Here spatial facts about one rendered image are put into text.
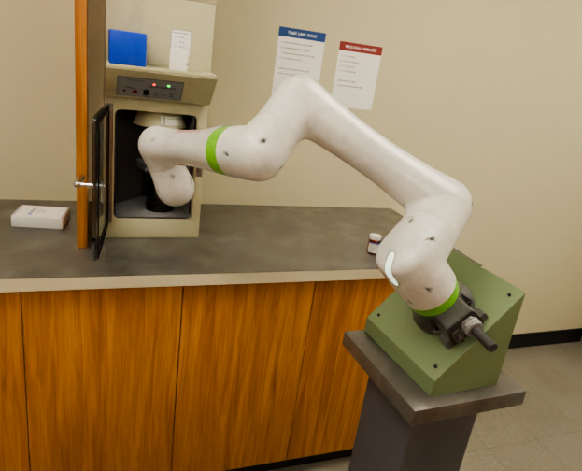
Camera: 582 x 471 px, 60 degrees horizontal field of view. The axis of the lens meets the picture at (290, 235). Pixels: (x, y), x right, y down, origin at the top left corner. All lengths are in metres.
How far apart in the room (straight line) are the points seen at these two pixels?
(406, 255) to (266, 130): 0.39
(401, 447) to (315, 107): 0.82
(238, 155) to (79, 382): 0.98
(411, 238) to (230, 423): 1.13
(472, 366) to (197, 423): 1.05
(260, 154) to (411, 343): 0.57
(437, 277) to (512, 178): 1.98
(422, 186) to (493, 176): 1.82
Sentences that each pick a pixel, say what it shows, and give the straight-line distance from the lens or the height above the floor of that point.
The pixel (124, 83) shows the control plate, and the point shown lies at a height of 1.46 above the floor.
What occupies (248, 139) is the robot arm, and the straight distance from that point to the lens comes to 1.08.
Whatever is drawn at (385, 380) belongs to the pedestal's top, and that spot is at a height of 0.93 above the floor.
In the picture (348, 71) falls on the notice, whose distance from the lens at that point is 2.37.
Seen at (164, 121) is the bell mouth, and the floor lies 1.34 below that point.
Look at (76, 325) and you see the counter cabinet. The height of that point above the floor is 0.77.
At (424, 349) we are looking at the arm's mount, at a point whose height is 1.01.
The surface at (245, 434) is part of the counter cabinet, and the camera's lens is 2.03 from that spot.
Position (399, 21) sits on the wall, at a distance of 2.48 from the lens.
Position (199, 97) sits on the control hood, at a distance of 1.69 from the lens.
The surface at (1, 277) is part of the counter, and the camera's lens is 1.58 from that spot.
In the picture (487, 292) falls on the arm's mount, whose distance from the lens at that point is 1.27.
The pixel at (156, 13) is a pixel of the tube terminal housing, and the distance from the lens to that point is 1.71.
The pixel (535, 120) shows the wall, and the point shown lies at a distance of 3.05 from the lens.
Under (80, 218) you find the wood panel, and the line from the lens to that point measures 1.70.
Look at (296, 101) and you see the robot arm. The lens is 1.14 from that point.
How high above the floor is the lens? 1.61
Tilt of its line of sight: 20 degrees down
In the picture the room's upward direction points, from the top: 8 degrees clockwise
